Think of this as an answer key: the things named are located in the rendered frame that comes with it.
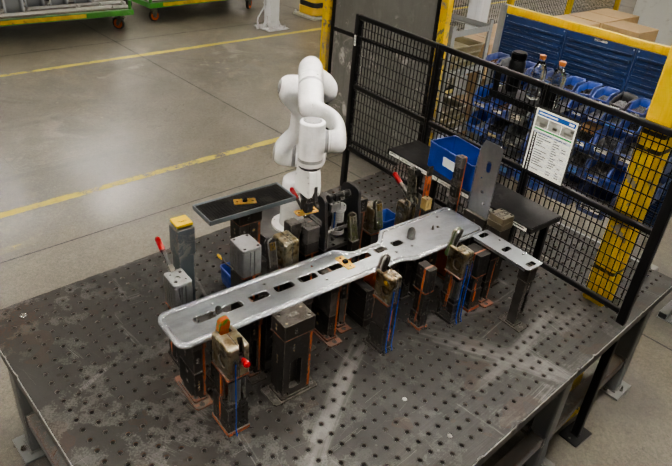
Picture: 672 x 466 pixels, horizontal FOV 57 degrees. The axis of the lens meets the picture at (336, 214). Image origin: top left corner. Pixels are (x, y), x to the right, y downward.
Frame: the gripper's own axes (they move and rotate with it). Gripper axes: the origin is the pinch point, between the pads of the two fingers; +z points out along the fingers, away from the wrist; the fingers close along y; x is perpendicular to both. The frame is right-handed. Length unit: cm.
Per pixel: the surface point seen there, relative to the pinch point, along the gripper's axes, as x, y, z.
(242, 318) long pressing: -31.9, 16.7, 25.8
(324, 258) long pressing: 9.9, -0.4, 25.5
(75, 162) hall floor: -16, -321, 126
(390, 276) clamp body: 21.4, 24.7, 20.9
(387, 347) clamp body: 24, 27, 54
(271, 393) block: -25, 25, 55
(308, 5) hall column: 415, -690, 105
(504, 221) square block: 88, 16, 20
